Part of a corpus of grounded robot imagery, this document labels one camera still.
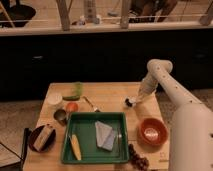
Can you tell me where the small metal cup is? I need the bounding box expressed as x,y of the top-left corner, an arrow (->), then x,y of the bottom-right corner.
54,109 -> 66,122

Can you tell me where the dark round plate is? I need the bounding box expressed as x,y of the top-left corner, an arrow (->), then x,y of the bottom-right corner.
28,126 -> 56,153

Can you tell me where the red bowl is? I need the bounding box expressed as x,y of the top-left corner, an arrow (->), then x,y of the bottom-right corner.
138,118 -> 168,147

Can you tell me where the blue folded cloth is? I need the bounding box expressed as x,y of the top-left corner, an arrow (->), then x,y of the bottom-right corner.
95,121 -> 116,151

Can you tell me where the green plastic tray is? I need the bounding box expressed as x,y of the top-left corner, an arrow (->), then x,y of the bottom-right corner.
61,112 -> 129,164

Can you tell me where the yellow corn cob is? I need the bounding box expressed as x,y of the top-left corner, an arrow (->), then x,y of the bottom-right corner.
70,134 -> 82,161

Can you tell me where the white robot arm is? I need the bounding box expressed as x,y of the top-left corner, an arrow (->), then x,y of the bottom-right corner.
136,59 -> 213,171

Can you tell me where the white cup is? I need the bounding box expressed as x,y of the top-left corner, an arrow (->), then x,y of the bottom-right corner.
47,93 -> 62,106

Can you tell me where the orange tomato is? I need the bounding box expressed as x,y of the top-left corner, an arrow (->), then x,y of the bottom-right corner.
65,102 -> 78,112

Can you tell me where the metal spoon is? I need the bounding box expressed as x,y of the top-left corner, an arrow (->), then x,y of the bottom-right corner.
83,96 -> 101,112

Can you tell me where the black stand left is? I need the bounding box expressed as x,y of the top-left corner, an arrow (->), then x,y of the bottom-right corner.
0,128 -> 31,171

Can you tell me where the bunch of dark grapes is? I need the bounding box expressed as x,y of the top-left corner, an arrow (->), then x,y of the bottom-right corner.
128,144 -> 149,171

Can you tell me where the sandwich slice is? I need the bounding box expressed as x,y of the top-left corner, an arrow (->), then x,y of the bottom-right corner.
33,125 -> 53,151

